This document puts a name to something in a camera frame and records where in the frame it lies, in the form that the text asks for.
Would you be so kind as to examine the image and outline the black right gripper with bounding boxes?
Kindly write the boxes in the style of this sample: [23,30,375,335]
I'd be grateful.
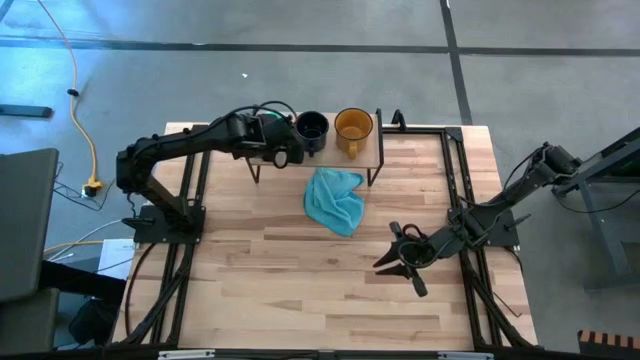
[372,222,459,299]

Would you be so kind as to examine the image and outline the glossy black mug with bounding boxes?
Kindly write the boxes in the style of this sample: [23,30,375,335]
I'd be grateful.
[294,110,331,158]

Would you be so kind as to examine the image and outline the yellow speckled mug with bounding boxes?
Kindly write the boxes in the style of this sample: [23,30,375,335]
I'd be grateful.
[333,107,375,161]

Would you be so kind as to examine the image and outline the wooden shelf black metal legs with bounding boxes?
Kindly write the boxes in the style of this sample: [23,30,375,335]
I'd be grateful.
[244,107,386,188]

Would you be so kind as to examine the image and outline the blue cloth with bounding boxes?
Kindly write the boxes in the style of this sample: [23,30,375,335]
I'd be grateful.
[303,167,367,239]

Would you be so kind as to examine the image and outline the black table clamp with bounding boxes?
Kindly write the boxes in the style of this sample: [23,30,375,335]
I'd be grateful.
[389,108,409,133]

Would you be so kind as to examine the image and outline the white paper sheet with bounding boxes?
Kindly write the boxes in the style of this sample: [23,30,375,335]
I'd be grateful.
[97,238,137,281]

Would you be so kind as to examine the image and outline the grey side table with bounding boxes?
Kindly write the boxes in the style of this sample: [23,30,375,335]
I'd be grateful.
[551,126,640,292]

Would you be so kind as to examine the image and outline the orange black striped object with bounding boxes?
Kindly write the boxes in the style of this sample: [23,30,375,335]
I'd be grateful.
[577,329,640,359]

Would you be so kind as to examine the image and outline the flat black floor object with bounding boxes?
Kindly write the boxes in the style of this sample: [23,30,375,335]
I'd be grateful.
[0,104,54,120]

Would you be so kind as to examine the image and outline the black bag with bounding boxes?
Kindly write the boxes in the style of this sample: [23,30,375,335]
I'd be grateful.
[66,296,119,347]

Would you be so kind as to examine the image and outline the grey cabinet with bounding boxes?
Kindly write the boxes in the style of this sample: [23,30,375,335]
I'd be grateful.
[0,288,61,354]
[0,147,61,304]

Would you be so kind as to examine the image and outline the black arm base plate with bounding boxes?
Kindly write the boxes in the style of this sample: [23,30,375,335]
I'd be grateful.
[451,206,522,249]
[132,203,207,246]

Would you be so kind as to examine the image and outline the black metal table frame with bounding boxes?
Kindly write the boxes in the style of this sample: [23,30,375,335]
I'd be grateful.
[107,123,539,352]

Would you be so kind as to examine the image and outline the white floor cable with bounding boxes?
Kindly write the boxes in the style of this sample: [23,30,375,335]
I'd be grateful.
[46,218,125,262]

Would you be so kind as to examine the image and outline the yellow floor cable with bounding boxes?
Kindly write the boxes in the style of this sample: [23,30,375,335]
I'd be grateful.
[36,0,105,197]

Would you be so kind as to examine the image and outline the thin yellow cable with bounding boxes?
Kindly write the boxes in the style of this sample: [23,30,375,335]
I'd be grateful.
[43,240,104,254]

